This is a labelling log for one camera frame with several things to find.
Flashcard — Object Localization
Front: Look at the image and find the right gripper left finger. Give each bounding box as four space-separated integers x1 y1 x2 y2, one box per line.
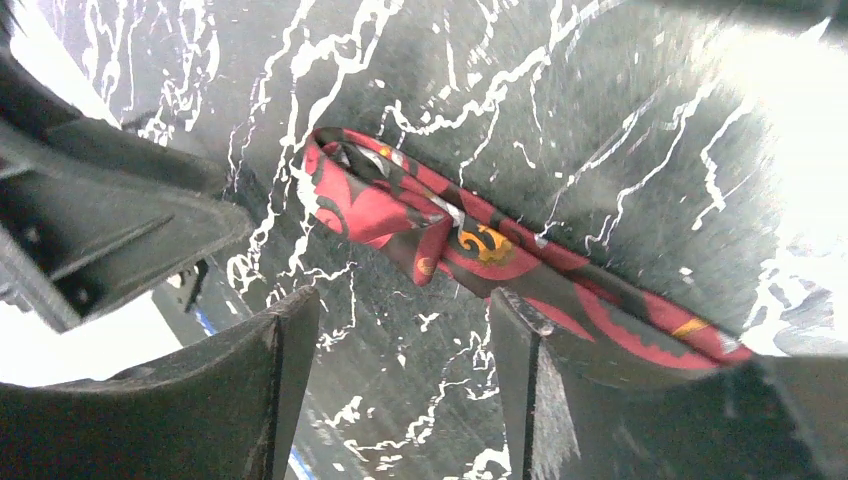
1 287 321 479

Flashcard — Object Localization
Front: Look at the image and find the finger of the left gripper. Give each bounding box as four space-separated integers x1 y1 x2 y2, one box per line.
1 59 252 332

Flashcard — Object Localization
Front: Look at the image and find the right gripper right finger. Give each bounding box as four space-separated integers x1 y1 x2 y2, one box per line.
489 289 847 479

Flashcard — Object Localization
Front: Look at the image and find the red patterned tie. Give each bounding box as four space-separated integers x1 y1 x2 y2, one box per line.
302 127 752 371

